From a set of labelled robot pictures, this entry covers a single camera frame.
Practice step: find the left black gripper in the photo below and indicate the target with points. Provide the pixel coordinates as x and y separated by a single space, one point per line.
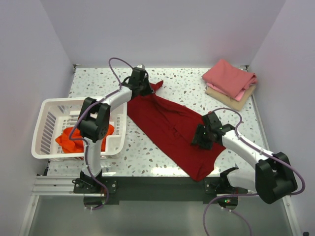
149 90

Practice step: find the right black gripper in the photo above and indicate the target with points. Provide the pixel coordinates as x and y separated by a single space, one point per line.
197 137

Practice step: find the dark red t-shirt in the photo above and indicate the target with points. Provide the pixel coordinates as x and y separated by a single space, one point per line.
171 127

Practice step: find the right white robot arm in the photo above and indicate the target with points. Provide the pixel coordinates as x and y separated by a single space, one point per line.
271 178

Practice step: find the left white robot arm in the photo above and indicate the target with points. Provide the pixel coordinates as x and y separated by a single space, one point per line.
93 124

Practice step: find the folded beige t-shirt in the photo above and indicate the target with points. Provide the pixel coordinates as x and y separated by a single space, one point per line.
230 102

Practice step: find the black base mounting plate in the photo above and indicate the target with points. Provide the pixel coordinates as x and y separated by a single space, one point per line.
106 199

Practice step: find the folded pink t-shirt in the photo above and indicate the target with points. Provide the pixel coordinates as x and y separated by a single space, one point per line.
229 80

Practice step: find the white plastic laundry basket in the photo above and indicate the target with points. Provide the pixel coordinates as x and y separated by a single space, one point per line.
58 114

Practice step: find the orange t-shirt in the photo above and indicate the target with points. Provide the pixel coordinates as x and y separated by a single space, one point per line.
68 145

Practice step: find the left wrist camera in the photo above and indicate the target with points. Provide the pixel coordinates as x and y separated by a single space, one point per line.
141 66

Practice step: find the aluminium extrusion rail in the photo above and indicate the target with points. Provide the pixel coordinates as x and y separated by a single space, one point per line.
49 188

